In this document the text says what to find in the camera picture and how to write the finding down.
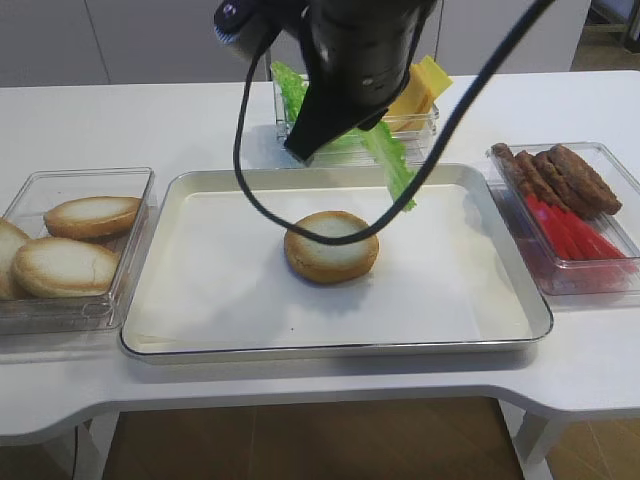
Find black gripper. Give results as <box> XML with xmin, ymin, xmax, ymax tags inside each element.
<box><xmin>284</xmin><ymin>1</ymin><xmax>436</xmax><ymax>161</ymax></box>

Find green lettuce leaf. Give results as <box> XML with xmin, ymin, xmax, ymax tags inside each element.
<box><xmin>319</xmin><ymin>119</ymin><xmax>419</xmax><ymax>213</ymax></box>

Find green lettuce leaves in container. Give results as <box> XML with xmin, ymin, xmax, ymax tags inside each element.
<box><xmin>271</xmin><ymin>61</ymin><xmax>307</xmax><ymax>123</ymax></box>

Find yellow cheese slices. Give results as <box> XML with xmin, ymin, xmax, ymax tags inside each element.
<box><xmin>383</xmin><ymin>56</ymin><xmax>453</xmax><ymax>132</ymax></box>

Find clear lettuce and cheese container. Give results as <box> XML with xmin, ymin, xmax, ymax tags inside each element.
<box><xmin>272</xmin><ymin>80</ymin><xmax>439</xmax><ymax>167</ymax></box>

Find bun half on tray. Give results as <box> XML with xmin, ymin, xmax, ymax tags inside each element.
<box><xmin>284</xmin><ymin>211</ymin><xmax>379</xmax><ymax>284</ymax></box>

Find white parchment paper sheet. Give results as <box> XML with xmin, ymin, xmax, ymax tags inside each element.
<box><xmin>122</xmin><ymin>183</ymin><xmax>534</xmax><ymax>346</ymax></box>

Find silver metal baking tray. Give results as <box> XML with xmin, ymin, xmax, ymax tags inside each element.
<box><xmin>118</xmin><ymin>163</ymin><xmax>556</xmax><ymax>358</ymax></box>

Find upper bun half in container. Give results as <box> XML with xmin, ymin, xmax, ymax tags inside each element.
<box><xmin>44</xmin><ymin>196</ymin><xmax>141</xmax><ymax>240</ymax></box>

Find bun half in container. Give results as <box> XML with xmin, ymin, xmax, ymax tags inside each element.
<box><xmin>44</xmin><ymin>196</ymin><xmax>141</xmax><ymax>240</ymax></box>
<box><xmin>11</xmin><ymin>237</ymin><xmax>120</xmax><ymax>298</ymax></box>

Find brown meat patties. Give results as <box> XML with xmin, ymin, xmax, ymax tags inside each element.
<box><xmin>491</xmin><ymin>143</ymin><xmax>622</xmax><ymax>220</ymax></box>

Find clear patty and tomato container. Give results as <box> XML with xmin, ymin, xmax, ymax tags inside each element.
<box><xmin>487</xmin><ymin>142</ymin><xmax>639</xmax><ymax>296</ymax></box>

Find clear bun container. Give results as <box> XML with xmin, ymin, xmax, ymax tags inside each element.
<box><xmin>1</xmin><ymin>168</ymin><xmax>157</xmax><ymax>335</ymax></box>

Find red tomato slices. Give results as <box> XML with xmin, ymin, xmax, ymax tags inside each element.
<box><xmin>526</xmin><ymin>194</ymin><xmax>639</xmax><ymax>282</ymax></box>

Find front bun half in container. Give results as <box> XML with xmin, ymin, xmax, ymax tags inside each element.
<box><xmin>11</xmin><ymin>237</ymin><xmax>120</xmax><ymax>298</ymax></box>

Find leftmost bun half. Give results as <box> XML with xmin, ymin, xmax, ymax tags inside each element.
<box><xmin>0</xmin><ymin>218</ymin><xmax>30</xmax><ymax>300</ymax></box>

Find black cable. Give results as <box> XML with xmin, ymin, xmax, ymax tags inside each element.
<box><xmin>231</xmin><ymin>0</ymin><xmax>556</xmax><ymax>247</ymax></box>

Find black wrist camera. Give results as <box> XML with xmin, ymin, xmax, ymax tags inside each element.
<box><xmin>213</xmin><ymin>0</ymin><xmax>287</xmax><ymax>61</ymax></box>

